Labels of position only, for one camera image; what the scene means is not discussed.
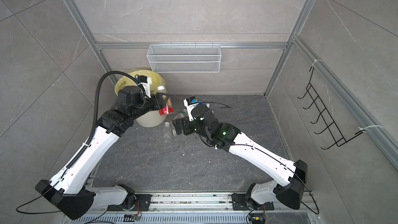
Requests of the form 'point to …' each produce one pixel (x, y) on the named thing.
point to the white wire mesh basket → (184, 58)
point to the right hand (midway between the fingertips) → (181, 118)
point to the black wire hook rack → (335, 131)
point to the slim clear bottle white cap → (167, 132)
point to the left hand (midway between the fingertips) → (164, 92)
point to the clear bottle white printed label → (173, 131)
